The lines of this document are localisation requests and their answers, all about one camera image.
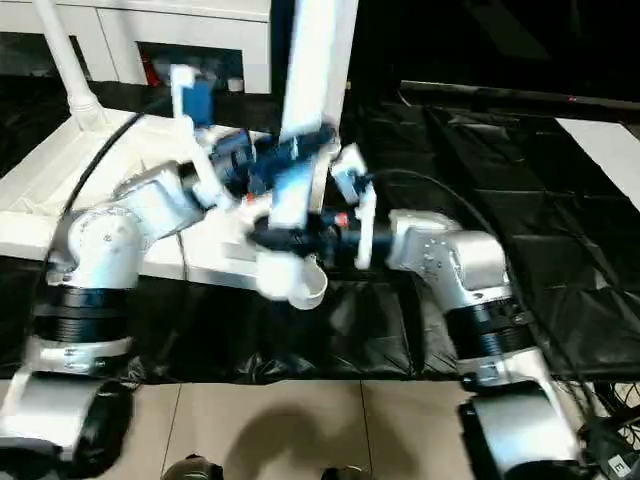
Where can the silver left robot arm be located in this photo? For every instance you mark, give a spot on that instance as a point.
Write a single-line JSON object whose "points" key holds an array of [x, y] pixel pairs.
{"points": [[110, 240]]}

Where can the grey power adapter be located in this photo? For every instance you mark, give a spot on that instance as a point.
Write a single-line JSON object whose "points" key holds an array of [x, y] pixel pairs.
{"points": [[617, 465]]}

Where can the long black bar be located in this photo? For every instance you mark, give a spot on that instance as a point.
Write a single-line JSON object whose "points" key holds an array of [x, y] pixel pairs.
{"points": [[525, 92]]}

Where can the white flat board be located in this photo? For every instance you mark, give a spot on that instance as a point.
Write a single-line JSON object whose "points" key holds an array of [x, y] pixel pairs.
{"points": [[605, 145]]}

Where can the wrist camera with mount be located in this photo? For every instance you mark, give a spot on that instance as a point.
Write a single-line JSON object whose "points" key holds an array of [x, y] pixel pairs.
{"points": [[352, 170], [192, 100]]}

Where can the white plastic table leg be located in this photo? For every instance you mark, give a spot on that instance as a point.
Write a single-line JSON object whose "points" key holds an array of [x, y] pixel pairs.
{"points": [[70, 65], [346, 50], [305, 75]]}

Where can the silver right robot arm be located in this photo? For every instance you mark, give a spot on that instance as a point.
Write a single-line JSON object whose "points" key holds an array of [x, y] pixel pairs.
{"points": [[450, 260]]}

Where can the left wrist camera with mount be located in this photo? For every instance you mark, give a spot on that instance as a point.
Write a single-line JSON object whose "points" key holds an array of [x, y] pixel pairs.
{"points": [[192, 100]]}

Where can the white cabinet with glass doors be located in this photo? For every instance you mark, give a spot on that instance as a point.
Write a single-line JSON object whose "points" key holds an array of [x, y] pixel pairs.
{"points": [[175, 25]]}

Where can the black glossy mat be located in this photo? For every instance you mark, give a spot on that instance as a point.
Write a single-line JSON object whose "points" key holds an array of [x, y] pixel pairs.
{"points": [[500, 225]]}

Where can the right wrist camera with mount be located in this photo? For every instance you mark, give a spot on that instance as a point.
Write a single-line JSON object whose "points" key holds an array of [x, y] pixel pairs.
{"points": [[352, 170]]}

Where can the dark left robot foot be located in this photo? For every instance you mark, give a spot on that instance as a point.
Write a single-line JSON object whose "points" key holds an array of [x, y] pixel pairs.
{"points": [[192, 470]]}

